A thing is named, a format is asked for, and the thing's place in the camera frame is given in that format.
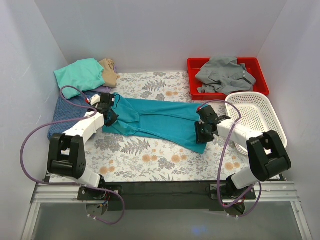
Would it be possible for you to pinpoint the teal t shirt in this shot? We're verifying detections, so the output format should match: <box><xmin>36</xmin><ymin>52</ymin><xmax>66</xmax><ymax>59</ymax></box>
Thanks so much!
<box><xmin>102</xmin><ymin>93</ymin><xmax>207</xmax><ymax>154</ymax></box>

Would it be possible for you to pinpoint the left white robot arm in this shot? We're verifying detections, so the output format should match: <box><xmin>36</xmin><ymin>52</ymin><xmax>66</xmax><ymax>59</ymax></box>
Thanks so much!
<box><xmin>47</xmin><ymin>93</ymin><xmax>119</xmax><ymax>200</ymax></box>

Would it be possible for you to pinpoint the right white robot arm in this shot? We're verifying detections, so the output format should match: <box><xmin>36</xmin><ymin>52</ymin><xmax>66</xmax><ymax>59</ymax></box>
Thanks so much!
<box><xmin>195</xmin><ymin>105</ymin><xmax>292</xmax><ymax>199</ymax></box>

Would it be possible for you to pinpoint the lavender folded garment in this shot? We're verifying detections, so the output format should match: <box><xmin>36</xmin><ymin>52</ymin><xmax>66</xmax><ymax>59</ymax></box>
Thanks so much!
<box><xmin>94</xmin><ymin>64</ymin><xmax>120</xmax><ymax>93</ymax></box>

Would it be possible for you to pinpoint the beige folded garment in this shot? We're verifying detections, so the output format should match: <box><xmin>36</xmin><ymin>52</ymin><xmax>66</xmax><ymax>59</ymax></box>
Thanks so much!
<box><xmin>98</xmin><ymin>58</ymin><xmax>120</xmax><ymax>88</ymax></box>

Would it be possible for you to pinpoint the mint green folded shirt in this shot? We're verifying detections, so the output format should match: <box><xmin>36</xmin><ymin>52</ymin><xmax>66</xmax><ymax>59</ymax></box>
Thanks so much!
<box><xmin>53</xmin><ymin>58</ymin><xmax>105</xmax><ymax>92</ymax></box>

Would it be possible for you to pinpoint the blue checkered folded shirt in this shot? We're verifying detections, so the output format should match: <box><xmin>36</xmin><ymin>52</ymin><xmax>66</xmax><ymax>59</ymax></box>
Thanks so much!
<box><xmin>47</xmin><ymin>95</ymin><xmax>90</xmax><ymax>140</ymax></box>

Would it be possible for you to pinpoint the white perforated plastic basket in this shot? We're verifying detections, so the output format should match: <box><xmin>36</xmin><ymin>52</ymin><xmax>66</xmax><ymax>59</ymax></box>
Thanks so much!
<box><xmin>225</xmin><ymin>91</ymin><xmax>288</xmax><ymax>148</ymax></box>

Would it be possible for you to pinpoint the floral patterned table mat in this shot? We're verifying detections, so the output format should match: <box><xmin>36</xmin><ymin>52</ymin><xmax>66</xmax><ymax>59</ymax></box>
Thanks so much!
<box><xmin>85</xmin><ymin>71</ymin><xmax>249</xmax><ymax>182</ymax></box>

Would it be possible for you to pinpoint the grey crumpled shirt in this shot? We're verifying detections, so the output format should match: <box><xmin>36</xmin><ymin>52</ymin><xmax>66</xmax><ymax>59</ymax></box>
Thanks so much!
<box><xmin>195</xmin><ymin>56</ymin><xmax>257</xmax><ymax>96</ymax></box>

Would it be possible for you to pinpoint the red plastic tray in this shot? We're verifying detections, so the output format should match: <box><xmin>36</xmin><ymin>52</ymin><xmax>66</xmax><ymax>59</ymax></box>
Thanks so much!
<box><xmin>186</xmin><ymin>57</ymin><xmax>270</xmax><ymax>101</ymax></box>

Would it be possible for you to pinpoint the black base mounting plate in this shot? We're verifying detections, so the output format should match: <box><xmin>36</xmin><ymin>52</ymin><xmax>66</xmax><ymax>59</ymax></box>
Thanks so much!
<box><xmin>77</xmin><ymin>180</ymin><xmax>249</xmax><ymax>211</ymax></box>

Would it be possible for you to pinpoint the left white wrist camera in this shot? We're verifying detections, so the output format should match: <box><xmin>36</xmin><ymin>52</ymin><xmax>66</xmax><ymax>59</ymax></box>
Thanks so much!
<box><xmin>86</xmin><ymin>94</ymin><xmax>101</xmax><ymax>106</ymax></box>

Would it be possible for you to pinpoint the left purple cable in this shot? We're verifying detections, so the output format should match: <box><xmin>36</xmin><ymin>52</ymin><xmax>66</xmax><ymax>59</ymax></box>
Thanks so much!
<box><xmin>19</xmin><ymin>85</ymin><xmax>126</xmax><ymax>225</ymax></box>

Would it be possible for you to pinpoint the aluminium frame rail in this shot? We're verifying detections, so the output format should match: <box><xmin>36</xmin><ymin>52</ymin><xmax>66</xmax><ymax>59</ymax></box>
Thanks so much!
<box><xmin>22</xmin><ymin>181</ymin><xmax>312</xmax><ymax>240</ymax></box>

